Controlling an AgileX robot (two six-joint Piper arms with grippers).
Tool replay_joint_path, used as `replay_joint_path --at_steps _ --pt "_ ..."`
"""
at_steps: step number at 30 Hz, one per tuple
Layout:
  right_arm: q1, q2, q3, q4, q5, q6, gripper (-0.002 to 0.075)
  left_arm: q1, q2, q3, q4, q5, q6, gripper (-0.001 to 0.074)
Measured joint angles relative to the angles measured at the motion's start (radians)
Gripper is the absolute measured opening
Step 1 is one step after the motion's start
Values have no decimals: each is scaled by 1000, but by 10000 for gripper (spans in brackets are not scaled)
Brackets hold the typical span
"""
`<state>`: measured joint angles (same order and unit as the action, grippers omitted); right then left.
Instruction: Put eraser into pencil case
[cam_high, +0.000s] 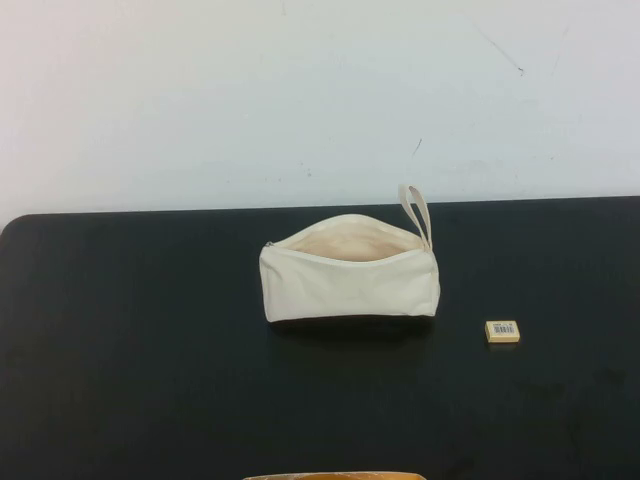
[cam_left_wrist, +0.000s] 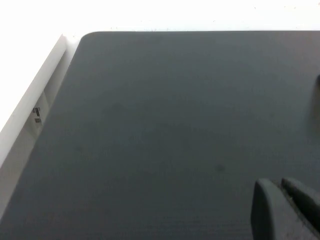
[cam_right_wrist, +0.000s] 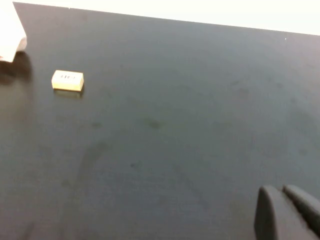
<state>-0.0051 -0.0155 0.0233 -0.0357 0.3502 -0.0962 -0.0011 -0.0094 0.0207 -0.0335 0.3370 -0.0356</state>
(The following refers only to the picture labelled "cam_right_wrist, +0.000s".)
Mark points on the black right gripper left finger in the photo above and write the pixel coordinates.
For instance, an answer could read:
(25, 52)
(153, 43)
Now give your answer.
(273, 217)

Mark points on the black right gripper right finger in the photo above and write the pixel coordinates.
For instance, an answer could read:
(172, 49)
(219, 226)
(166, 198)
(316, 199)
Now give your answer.
(305, 205)

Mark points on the cream rectangular eraser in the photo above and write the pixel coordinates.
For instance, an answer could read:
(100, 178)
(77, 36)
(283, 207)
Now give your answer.
(67, 80)

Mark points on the cream canvas pencil case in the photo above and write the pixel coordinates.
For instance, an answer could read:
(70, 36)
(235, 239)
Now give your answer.
(8, 32)

